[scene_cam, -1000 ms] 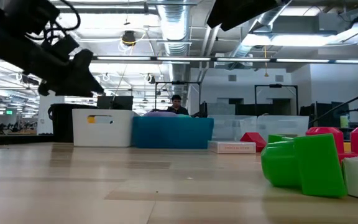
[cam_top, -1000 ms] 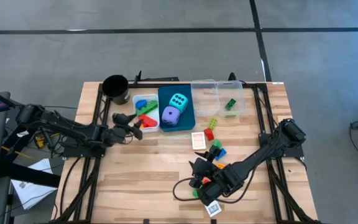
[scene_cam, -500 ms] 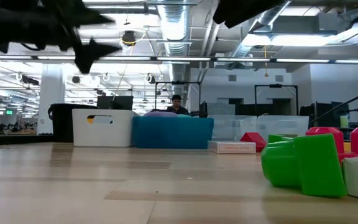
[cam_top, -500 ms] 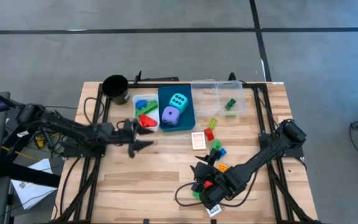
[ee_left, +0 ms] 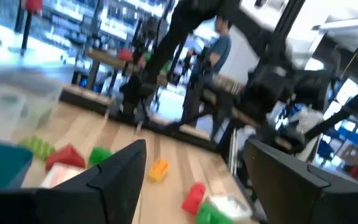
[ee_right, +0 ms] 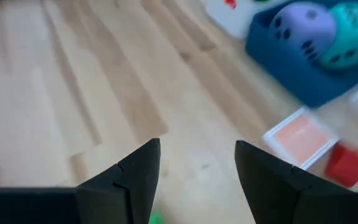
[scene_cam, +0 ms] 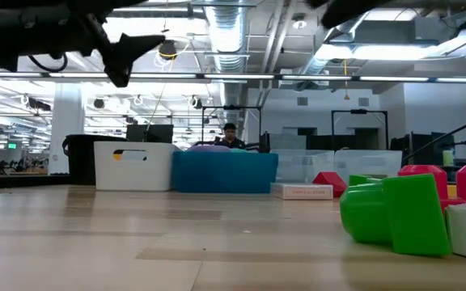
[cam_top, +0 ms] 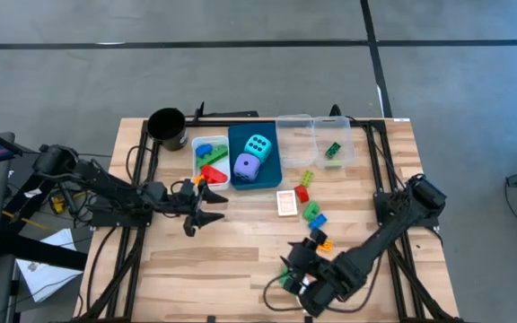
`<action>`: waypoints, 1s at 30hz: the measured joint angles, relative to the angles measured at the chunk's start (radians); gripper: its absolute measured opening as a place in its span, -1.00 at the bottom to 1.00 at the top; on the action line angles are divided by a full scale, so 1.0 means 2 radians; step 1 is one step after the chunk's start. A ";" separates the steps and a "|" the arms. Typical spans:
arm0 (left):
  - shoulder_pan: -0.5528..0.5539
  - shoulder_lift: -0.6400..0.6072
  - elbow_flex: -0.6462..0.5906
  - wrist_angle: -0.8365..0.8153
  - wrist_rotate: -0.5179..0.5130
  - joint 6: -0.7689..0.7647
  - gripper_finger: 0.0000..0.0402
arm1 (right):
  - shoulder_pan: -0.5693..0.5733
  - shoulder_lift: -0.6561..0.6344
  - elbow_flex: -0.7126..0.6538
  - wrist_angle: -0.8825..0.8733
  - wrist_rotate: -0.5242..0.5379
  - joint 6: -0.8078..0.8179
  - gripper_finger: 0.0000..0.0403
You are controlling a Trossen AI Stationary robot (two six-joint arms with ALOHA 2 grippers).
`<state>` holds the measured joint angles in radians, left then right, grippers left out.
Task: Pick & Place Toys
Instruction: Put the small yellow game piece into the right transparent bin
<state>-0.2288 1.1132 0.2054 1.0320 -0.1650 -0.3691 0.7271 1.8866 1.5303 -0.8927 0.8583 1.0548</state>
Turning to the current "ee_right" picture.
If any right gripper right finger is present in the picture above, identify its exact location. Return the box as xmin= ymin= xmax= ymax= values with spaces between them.
xmin=234 ymin=140 xmax=358 ymax=224

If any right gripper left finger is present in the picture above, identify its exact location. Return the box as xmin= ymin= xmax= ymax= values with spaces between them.
xmin=0 ymin=138 xmax=162 ymax=224

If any green stepped toy brick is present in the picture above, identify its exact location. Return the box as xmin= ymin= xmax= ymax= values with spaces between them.
xmin=149 ymin=212 xmax=165 ymax=224

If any small red toy brick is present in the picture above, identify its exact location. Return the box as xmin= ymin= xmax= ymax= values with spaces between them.
xmin=324 ymin=142 xmax=358 ymax=189

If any teal plastic bin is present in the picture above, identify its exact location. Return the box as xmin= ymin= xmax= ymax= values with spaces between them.
xmin=244 ymin=0 xmax=358 ymax=109

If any purple foam die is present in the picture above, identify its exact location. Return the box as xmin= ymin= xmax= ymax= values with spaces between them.
xmin=268 ymin=2 xmax=337 ymax=62

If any teal foam die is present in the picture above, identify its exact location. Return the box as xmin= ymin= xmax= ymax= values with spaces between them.
xmin=317 ymin=2 xmax=358 ymax=70

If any white plastic bin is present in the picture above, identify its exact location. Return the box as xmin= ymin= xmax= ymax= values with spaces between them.
xmin=203 ymin=0 xmax=280 ymax=40

